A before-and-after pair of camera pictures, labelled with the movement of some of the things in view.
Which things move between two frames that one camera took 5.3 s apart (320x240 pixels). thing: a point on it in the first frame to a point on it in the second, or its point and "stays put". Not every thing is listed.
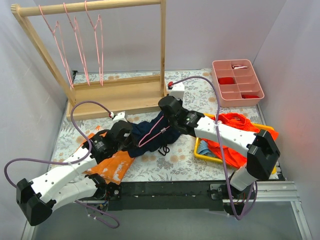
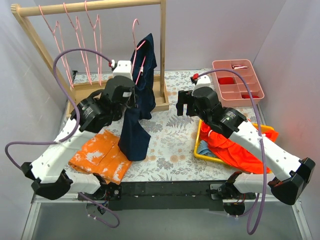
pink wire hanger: [153, 137] to [137, 48]
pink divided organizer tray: [238, 82] stays put
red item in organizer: [226, 80] stays put
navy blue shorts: [153, 134] to [134, 141]
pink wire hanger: [59, 42] stays put
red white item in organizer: [235, 66] stays put
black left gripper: [127, 142] to [130, 100]
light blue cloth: [203, 149] stays put
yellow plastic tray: [197, 140] stays put
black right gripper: [173, 123] to [184, 101]
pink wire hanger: [101, 37] stays put
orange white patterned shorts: [114, 167] stays put
